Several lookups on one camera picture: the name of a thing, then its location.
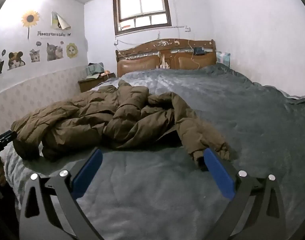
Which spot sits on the wooden bed headboard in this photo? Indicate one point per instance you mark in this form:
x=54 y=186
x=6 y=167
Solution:
x=142 y=65

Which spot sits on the yellow flower cat sticker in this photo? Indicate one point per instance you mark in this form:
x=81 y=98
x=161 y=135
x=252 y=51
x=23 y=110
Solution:
x=72 y=50

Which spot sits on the brown framed window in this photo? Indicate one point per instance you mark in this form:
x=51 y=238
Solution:
x=142 y=2

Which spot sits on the white wall socket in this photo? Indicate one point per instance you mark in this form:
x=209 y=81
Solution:
x=187 y=29

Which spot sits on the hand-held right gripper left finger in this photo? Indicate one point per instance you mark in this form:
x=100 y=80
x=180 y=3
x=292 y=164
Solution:
x=88 y=171

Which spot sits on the teal pillow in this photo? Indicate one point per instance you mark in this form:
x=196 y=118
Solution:
x=223 y=58

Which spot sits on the peeling wall poster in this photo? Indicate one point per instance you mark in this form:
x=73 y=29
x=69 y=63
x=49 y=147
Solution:
x=60 y=21

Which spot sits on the brown hamster wall sticker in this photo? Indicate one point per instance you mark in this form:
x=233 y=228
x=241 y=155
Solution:
x=16 y=60

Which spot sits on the black device on headboard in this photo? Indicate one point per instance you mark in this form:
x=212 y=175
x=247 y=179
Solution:
x=199 y=50

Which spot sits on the tabby kitten wall sticker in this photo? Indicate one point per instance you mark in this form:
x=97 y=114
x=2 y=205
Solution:
x=35 y=56

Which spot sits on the black lettering wall sticker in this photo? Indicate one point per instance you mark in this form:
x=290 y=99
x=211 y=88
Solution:
x=53 y=34

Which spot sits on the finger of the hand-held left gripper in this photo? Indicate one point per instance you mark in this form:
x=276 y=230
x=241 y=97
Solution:
x=5 y=138

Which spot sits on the grey plush blanket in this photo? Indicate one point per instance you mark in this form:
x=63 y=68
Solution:
x=242 y=130

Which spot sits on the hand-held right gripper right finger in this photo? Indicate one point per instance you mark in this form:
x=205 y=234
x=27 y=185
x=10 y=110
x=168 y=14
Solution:
x=217 y=171

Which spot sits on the green cloth pile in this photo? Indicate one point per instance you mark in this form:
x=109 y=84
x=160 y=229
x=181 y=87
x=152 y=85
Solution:
x=93 y=70

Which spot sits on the wooden nightstand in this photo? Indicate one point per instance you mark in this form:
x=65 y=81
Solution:
x=87 y=85

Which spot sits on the sunflower wall sticker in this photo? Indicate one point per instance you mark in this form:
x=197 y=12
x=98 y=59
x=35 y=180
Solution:
x=30 y=18

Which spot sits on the grey cats wall sticker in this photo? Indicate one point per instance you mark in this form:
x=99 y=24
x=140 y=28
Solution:
x=55 y=52

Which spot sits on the olive brown puffer jacket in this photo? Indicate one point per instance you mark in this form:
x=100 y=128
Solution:
x=92 y=120

